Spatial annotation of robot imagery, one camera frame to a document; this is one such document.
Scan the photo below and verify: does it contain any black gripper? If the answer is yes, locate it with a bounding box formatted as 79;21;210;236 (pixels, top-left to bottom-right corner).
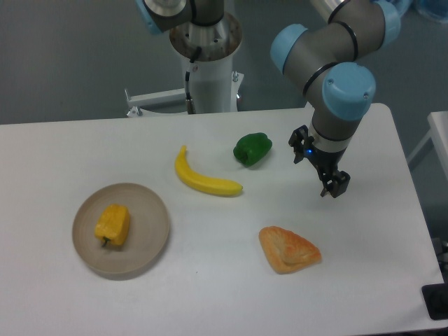
288;126;351;198

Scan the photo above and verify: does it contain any yellow bell pepper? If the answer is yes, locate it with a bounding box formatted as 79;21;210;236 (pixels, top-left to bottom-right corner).
94;204;130;247

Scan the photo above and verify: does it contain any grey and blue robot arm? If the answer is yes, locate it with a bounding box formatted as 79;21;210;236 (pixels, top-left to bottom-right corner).
136;1;400;197

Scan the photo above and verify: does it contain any green bell pepper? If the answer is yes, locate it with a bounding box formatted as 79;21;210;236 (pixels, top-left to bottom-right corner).
233;132;272;167

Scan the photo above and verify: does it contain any beige round plate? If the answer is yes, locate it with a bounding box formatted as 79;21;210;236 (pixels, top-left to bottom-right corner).
72;183;170;280

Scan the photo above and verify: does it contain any golden triangular pastry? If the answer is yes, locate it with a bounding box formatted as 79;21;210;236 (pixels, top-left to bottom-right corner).
258;226;322;274

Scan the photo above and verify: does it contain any yellow banana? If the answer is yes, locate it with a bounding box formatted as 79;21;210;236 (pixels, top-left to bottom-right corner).
174;146;243;197

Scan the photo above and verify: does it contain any white side table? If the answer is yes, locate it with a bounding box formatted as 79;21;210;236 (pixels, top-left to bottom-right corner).
406;111;447;176

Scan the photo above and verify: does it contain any black device at table edge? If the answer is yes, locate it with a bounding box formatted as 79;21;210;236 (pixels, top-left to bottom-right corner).
421;283;448;321

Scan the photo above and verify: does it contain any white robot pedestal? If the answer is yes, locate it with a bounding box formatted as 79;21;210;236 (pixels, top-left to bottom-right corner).
126;12;244;118

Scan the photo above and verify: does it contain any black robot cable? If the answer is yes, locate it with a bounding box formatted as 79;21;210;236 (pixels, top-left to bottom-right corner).
184;46;202;116

